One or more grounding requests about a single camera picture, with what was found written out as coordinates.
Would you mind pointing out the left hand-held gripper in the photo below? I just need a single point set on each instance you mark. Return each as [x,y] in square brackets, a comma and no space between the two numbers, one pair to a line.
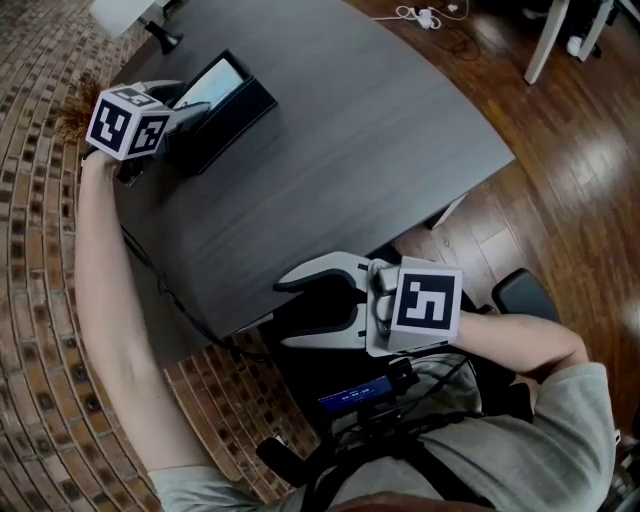
[112,125]

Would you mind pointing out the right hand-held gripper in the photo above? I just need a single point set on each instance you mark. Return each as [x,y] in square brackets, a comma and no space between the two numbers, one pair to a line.
[425,305]

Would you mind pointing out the person's right forearm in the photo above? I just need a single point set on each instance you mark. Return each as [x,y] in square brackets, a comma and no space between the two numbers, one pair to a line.
[520,340]

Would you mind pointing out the person's left forearm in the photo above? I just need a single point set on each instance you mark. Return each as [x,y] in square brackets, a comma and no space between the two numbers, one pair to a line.
[115,300]

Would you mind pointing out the black open-top box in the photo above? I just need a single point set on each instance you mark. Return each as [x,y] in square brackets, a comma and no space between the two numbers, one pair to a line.
[235,115]

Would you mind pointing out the black device with screen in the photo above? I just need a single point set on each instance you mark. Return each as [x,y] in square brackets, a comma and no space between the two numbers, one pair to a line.
[355,395]

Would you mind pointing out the brown dried plant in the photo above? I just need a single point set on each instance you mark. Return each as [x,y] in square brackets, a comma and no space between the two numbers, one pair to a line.
[77,110]

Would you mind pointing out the white shade table lamp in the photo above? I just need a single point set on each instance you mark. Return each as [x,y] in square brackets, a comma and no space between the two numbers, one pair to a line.
[122,12]

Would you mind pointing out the person's grey shirt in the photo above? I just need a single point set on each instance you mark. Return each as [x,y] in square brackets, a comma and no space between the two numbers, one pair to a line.
[525,450]

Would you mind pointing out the white desk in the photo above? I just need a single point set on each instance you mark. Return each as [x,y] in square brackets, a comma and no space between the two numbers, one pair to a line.
[550,40]

